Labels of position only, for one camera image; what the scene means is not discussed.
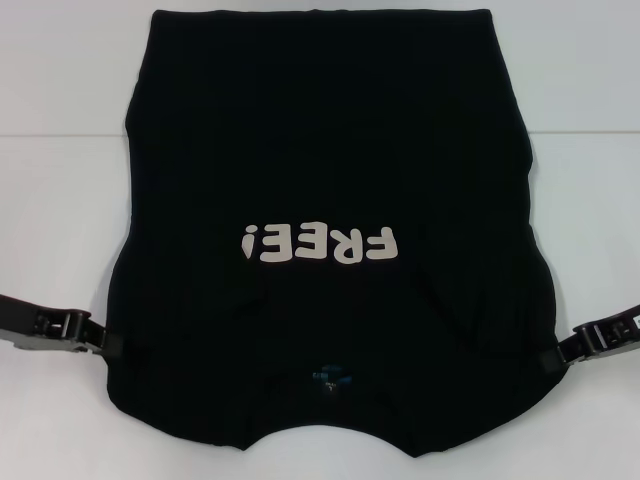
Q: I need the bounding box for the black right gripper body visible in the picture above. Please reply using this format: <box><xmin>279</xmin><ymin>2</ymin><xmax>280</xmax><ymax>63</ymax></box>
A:
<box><xmin>591</xmin><ymin>313</ymin><xmax>640</xmax><ymax>359</ymax></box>

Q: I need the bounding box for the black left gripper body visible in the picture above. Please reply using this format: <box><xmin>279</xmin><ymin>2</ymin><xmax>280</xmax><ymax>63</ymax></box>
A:
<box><xmin>0</xmin><ymin>293</ymin><xmax>69</xmax><ymax>352</ymax></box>

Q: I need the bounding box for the black t-shirt with FREE print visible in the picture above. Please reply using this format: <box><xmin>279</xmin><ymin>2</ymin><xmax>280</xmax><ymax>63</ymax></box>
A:
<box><xmin>108</xmin><ymin>7</ymin><xmax>559</xmax><ymax>446</ymax></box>

